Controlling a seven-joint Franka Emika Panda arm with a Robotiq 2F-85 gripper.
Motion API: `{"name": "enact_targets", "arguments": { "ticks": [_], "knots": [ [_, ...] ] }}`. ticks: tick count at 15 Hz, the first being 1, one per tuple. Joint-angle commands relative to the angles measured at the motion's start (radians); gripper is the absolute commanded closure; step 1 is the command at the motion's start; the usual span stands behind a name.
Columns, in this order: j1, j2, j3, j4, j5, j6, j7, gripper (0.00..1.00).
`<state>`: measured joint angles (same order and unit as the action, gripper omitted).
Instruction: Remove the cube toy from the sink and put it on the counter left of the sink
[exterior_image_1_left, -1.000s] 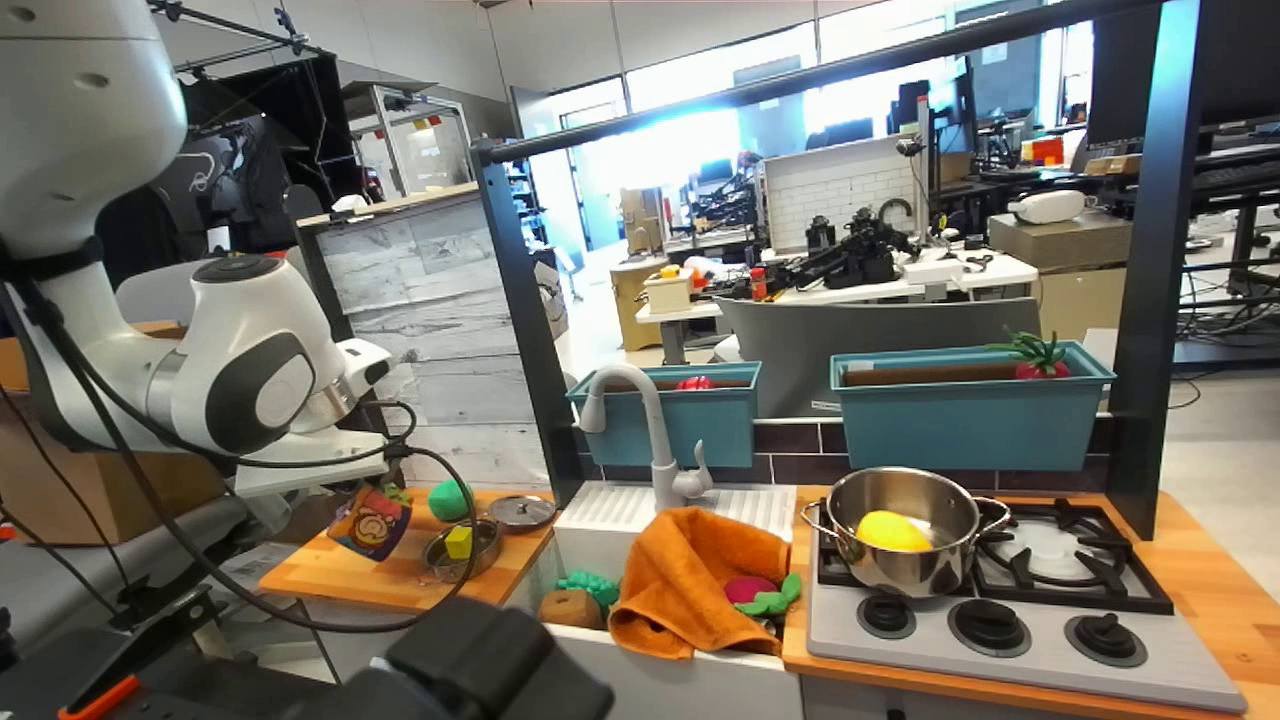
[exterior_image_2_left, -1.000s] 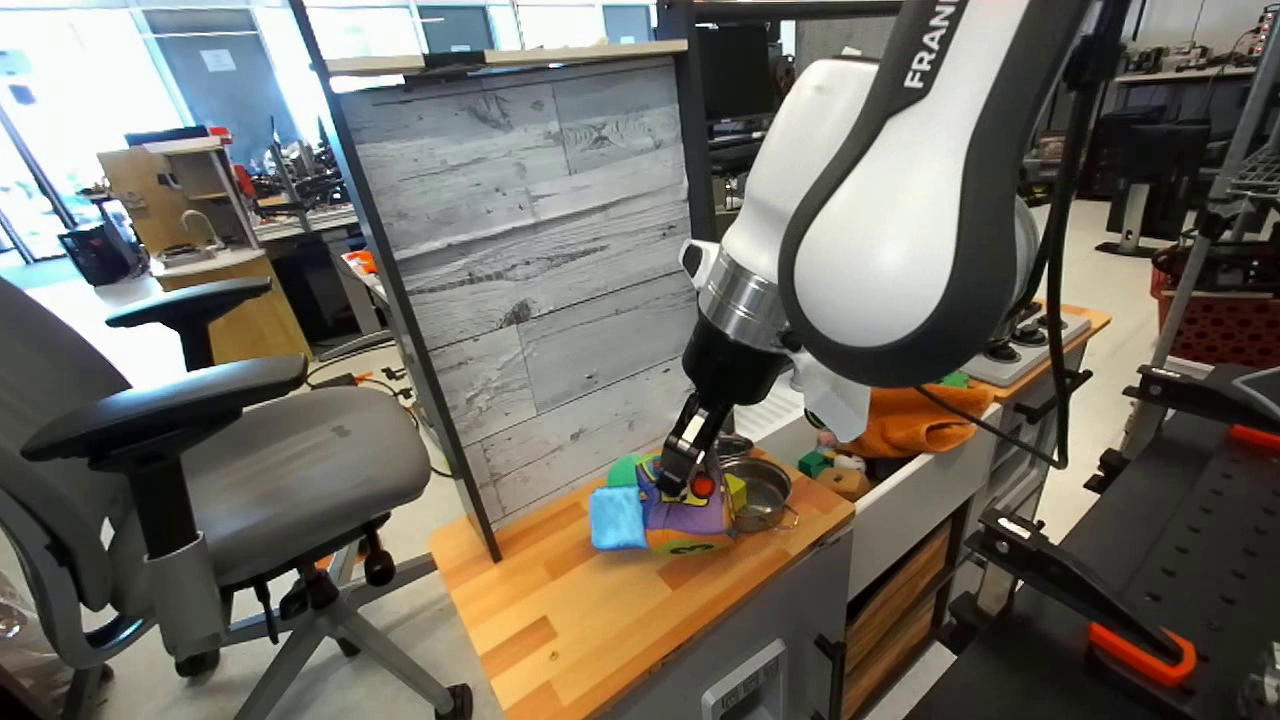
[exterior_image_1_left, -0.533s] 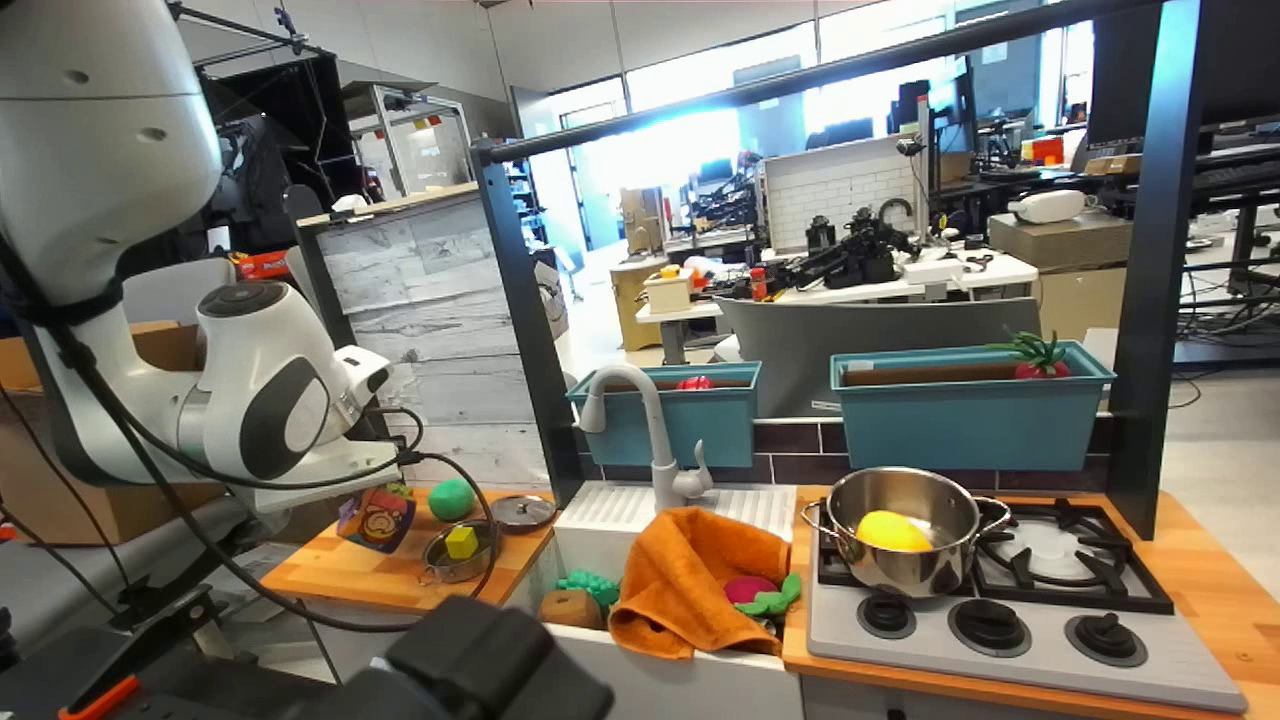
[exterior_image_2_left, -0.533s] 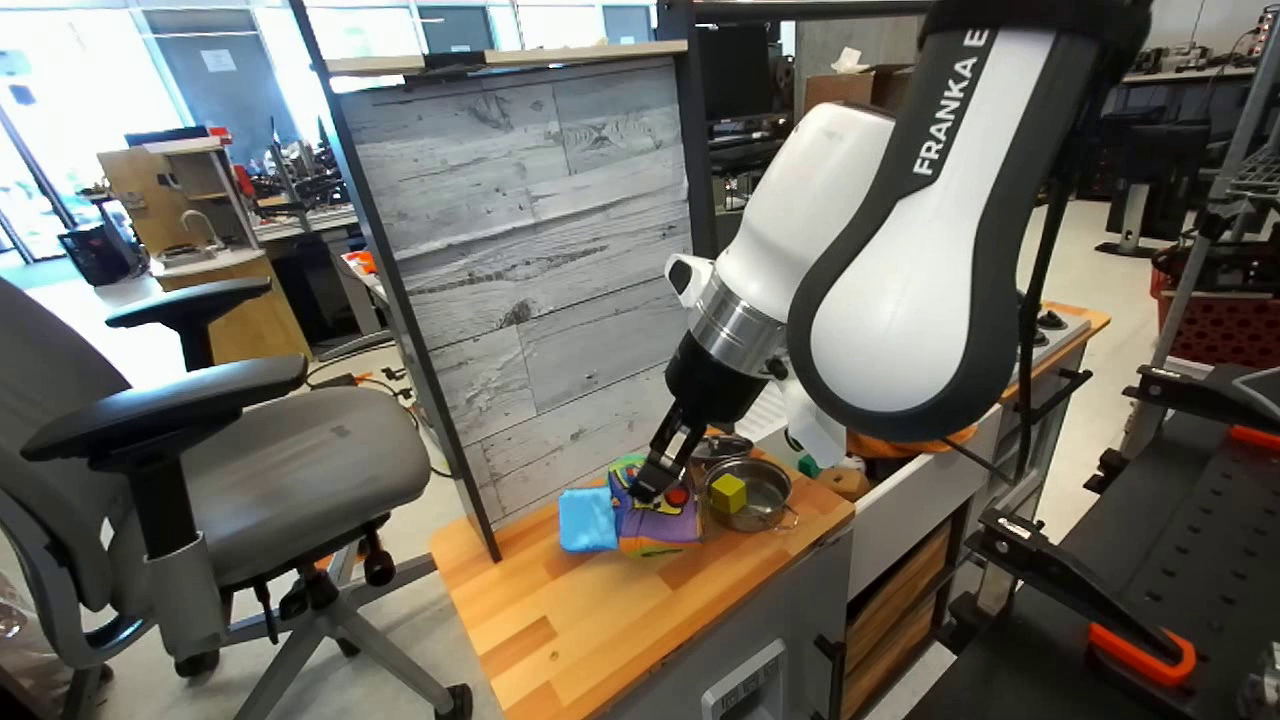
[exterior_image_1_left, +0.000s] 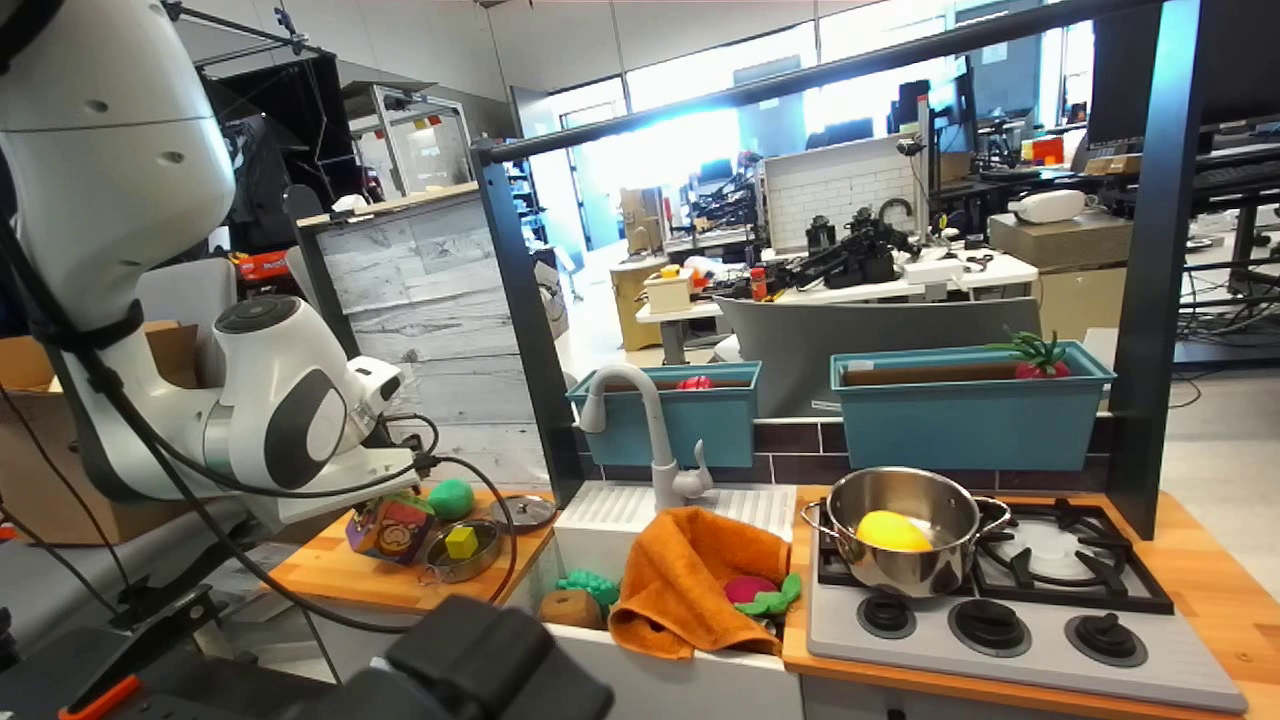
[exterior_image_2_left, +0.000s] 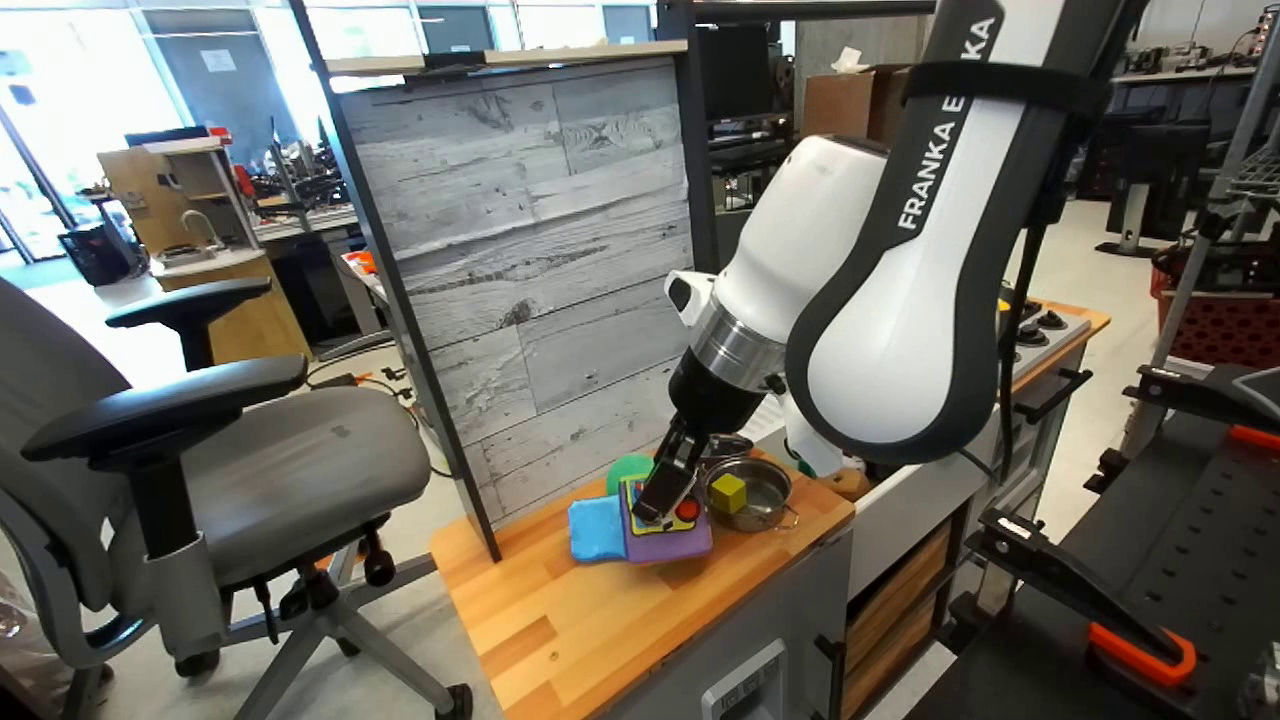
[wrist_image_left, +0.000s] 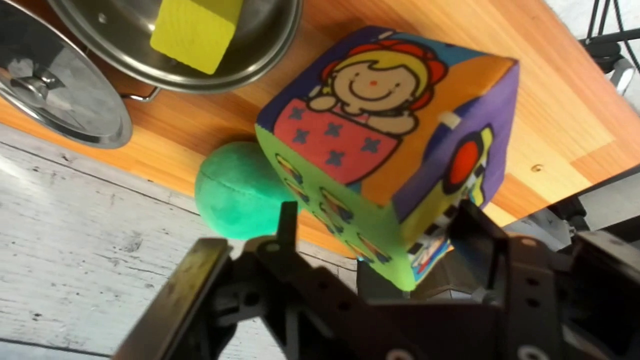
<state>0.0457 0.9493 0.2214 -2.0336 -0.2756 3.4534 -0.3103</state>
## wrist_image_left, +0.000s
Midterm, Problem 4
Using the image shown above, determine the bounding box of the green ball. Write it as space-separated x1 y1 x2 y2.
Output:
193 138 298 244

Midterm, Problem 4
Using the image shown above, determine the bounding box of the small steel pot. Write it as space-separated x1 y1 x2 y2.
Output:
45 0 305 105

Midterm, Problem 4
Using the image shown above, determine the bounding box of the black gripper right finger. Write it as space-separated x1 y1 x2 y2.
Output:
444 199 582 360

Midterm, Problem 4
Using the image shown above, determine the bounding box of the colourful soft cube toy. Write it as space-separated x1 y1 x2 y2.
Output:
253 24 521 295

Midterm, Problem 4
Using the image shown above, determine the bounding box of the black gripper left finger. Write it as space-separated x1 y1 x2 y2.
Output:
112 199 376 360

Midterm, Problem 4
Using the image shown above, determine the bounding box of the wooden toy kitchen unit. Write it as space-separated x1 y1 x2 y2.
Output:
0 0 640 258

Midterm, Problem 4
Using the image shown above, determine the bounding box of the yellow block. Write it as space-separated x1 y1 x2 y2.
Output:
147 0 245 76

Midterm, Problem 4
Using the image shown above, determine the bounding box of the grey wood-look back panel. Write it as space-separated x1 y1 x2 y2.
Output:
0 123 361 360

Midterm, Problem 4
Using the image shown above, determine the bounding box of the steel pot lid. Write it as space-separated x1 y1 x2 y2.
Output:
0 0 133 150

